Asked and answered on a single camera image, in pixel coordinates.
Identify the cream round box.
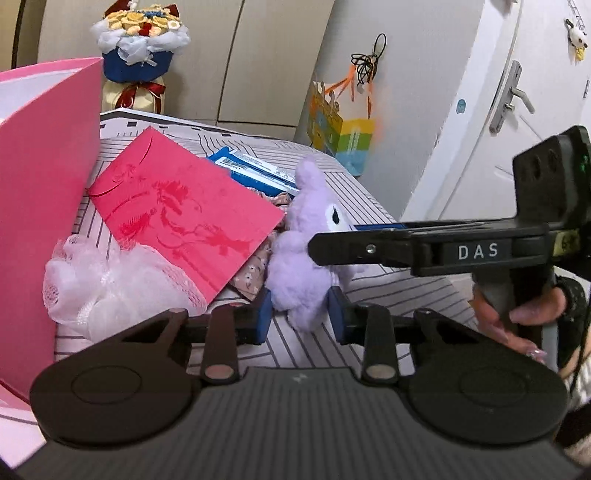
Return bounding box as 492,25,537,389
102,76,166,114

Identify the purple plush toy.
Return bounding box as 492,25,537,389
265,154,358,333

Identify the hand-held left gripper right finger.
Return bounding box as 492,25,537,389
327,286,481,385

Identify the yellow flower bouquet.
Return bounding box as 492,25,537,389
90,0,191,84

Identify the silver door handle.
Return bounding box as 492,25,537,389
489,60,536,134

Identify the pink red envelope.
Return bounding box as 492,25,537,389
87,127,286,305

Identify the beige wardrobe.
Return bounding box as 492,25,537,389
14,0,342,139

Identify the person's right hand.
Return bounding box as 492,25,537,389
470,277,570,367

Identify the colourful paper gift bag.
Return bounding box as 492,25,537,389
307,65,377,178

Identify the small plush magnet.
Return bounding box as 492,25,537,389
564,18,588,63

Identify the blue and white packet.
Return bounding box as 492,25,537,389
206,147,301,199

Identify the white door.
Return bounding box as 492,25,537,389
402,0,591,222

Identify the pink cardboard box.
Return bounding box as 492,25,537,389
0,58,105,418

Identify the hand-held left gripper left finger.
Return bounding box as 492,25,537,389
121,288,274,385

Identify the white refrigerator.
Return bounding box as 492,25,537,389
295,0,485,217

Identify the floral fabric piece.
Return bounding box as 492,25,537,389
228,191,291,303

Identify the key ring with orange ribbons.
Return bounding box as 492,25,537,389
350,32,389,93

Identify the white mesh cloth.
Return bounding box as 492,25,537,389
42,234,208,342

